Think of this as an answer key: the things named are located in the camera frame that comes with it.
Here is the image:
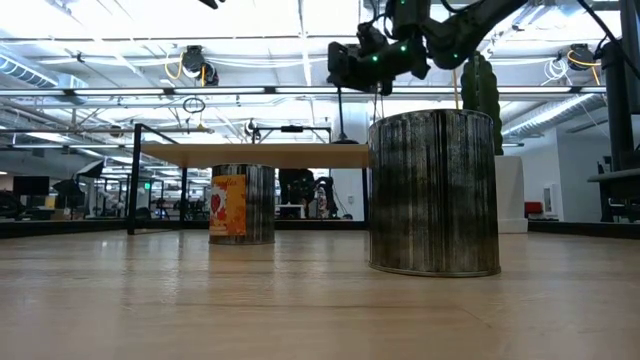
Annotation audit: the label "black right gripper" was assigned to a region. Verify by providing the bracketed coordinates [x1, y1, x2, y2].
[327, 37, 432, 97]

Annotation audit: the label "black candle stick holder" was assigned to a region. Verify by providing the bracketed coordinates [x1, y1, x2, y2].
[331, 87, 359, 146]

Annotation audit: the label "candle jar with heart label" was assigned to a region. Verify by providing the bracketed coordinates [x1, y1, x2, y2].
[208, 163, 276, 246]

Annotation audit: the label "wooden shelf riser black legs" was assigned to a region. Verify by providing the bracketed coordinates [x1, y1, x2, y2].
[127, 123, 371, 236]

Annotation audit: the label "person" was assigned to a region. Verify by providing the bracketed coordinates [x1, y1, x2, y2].
[277, 168, 317, 220]

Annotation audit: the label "green cactus plant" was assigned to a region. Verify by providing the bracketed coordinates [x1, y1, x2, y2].
[459, 52, 505, 156]

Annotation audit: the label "small white table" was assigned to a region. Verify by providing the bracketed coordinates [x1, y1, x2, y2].
[276, 203, 307, 220]

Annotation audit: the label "black studio softbox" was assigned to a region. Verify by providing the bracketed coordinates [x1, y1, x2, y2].
[74, 159, 106, 180]

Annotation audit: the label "black background monitor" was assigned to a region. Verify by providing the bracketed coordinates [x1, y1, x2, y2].
[12, 175, 51, 197]

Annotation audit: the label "black computer monitor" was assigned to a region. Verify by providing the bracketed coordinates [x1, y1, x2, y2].
[601, 0, 640, 172]

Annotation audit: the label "dark grey desk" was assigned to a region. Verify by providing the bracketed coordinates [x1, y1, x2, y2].
[587, 168, 640, 224]

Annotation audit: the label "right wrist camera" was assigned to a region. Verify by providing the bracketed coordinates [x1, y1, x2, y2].
[356, 22, 390, 54]

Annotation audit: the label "black ceiling cable reel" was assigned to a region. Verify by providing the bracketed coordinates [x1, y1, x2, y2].
[179, 44, 221, 87]
[564, 43, 602, 72]

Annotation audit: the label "black back frame rail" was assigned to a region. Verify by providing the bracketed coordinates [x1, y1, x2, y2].
[134, 218, 371, 232]

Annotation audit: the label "black frame rail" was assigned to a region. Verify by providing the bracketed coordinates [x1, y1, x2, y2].
[134, 218, 371, 232]
[527, 219, 640, 240]
[0, 218, 130, 240]

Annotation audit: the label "grey ceiling duct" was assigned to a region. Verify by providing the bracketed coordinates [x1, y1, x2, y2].
[0, 52, 89, 91]
[502, 93, 609, 141]

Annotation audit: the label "white wall box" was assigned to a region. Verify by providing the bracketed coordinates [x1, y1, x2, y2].
[543, 183, 565, 220]

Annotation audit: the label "black left frame rail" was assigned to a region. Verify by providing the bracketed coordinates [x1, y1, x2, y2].
[0, 218, 130, 240]

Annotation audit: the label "black right frame rail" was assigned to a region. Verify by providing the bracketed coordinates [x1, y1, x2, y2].
[527, 219, 640, 240]

